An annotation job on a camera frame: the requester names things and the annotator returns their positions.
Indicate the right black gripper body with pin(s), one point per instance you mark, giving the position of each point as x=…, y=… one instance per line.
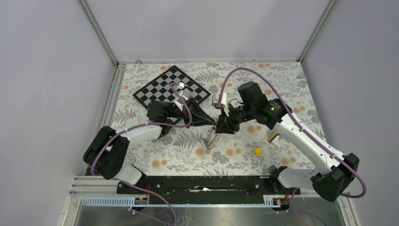
x=232, y=122

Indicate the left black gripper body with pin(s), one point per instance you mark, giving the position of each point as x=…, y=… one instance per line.
x=184, y=114

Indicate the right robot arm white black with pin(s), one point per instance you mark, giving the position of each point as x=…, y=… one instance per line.
x=333, y=171

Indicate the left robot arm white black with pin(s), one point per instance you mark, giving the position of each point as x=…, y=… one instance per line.
x=106, y=153

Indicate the yellow cube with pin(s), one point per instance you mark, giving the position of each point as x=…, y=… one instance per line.
x=257, y=151

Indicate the floral table mat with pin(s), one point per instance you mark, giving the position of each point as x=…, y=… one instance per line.
x=182, y=151

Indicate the black white chessboard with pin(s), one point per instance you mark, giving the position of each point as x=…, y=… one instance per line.
x=157, y=97

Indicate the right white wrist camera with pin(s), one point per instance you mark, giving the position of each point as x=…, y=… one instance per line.
x=223, y=105

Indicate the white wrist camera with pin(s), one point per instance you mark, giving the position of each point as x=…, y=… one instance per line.
x=183, y=95
x=223, y=105

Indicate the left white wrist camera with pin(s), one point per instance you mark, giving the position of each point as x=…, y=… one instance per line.
x=183, y=95

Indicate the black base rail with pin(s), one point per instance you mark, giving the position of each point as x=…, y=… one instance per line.
x=180, y=186

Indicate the white cable duct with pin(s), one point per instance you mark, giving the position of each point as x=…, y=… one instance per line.
x=195, y=200

